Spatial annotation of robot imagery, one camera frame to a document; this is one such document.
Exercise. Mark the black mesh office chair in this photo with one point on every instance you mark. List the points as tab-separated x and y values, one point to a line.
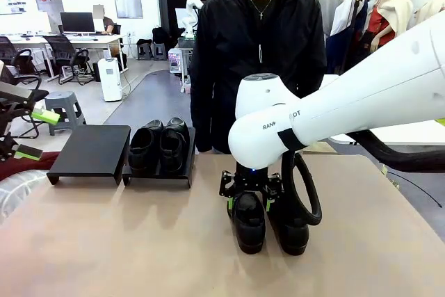
24	58
60	46
7	48
34	94

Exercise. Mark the seated background person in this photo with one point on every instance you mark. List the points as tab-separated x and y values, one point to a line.
108	25

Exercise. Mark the person in black jacket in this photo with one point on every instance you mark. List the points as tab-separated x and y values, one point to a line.
226	50

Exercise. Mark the computer case with lights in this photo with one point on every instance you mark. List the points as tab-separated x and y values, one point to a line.
174	60

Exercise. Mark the mannequin in red top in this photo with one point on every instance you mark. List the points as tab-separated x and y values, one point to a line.
396	8

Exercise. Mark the mannequin with bucket hat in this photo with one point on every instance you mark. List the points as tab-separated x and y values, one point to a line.
434	8

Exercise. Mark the grey cabinet with red sign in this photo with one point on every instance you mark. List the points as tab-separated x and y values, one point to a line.
48	1

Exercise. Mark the white table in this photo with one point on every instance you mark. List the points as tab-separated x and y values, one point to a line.
417	133

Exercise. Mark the silver jacket zipper pull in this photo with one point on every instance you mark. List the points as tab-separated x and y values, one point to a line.
260	53

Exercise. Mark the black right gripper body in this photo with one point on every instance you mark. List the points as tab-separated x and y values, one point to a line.
252	180

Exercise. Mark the black plastic stool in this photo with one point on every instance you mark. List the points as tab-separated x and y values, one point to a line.
144	51
160	51

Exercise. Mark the white air purifier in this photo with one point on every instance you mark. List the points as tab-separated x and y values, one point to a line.
110	81

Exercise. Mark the black tripod pole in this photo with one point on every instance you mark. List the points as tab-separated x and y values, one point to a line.
356	8

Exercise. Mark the black leather buckle shoe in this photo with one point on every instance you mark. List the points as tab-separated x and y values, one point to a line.
288	239
174	151
142	151

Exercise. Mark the mannequin in grey shirt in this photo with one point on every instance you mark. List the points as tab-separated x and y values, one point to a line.
328	8

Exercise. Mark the white office desk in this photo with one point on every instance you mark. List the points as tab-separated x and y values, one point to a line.
34	40

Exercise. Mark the dark red cloth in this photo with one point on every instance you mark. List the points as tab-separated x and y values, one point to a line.
28	168

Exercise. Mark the brown cardboard box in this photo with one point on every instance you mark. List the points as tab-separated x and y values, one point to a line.
323	149

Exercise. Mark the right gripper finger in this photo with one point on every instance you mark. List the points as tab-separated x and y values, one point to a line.
227	185
274	187

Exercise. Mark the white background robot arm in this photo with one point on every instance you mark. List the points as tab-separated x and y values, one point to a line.
193	8

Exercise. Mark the black metal shoe stand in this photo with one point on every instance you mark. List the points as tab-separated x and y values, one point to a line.
90	151
156	178

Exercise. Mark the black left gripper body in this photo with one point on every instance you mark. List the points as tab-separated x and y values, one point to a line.
7	116

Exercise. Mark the mannequin in white navy jacket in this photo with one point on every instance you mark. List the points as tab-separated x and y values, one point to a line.
342	22

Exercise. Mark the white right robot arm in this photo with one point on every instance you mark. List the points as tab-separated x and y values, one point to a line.
347	102

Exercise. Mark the grey plastic stool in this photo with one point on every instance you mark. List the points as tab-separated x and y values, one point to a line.
60	97

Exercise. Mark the white monitor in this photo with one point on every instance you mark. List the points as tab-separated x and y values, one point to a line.
10	24
36	22

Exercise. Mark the black backpack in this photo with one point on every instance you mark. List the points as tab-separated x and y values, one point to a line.
160	36

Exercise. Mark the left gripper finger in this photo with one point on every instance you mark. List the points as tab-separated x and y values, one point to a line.
45	116
29	153

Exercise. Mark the black shoe with paper stuffing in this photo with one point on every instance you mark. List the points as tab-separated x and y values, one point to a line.
248	238

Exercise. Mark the black computer monitor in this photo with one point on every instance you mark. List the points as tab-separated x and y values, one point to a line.
77	22

